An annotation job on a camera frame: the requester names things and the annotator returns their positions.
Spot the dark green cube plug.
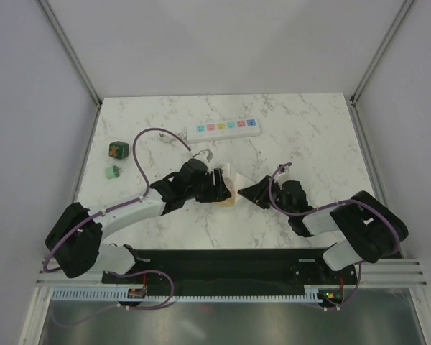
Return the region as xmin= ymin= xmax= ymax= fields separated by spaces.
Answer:
xmin=108 ymin=141 xmax=130 ymax=160

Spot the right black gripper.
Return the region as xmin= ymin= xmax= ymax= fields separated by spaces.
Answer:
xmin=239 ymin=175 xmax=293 ymax=217

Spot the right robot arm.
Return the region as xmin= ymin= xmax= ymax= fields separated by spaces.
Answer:
xmin=238 ymin=175 xmax=409 ymax=283

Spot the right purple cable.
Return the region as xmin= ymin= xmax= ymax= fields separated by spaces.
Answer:
xmin=269 ymin=163 xmax=402 ymax=312

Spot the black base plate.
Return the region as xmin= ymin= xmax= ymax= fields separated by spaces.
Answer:
xmin=102 ymin=249 xmax=357 ymax=299

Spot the white power strip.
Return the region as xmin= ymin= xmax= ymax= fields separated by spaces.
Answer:
xmin=185 ymin=118 xmax=261 ymax=144

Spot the white slotted cable duct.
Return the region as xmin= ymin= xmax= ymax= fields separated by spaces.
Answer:
xmin=50 ymin=283 xmax=346 ymax=303

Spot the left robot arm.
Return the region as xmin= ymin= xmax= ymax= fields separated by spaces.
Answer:
xmin=45 ymin=158 xmax=232 ymax=282

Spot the light green cube plug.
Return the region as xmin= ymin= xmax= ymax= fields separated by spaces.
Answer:
xmin=104 ymin=165 xmax=121 ymax=180

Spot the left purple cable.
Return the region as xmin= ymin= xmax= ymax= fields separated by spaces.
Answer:
xmin=42 ymin=127 xmax=193 ymax=328

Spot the tan wooden cube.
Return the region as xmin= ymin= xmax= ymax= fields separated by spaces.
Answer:
xmin=220 ymin=192 xmax=236 ymax=207

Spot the white cube with print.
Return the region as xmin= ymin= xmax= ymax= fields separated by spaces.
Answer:
xmin=221 ymin=163 xmax=236 ymax=182

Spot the purple cable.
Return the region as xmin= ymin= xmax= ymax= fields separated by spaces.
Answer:
xmin=42 ymin=127 xmax=193 ymax=328
xmin=269 ymin=163 xmax=402 ymax=312

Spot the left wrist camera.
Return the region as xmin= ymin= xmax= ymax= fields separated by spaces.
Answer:
xmin=192 ymin=149 xmax=213 ymax=165

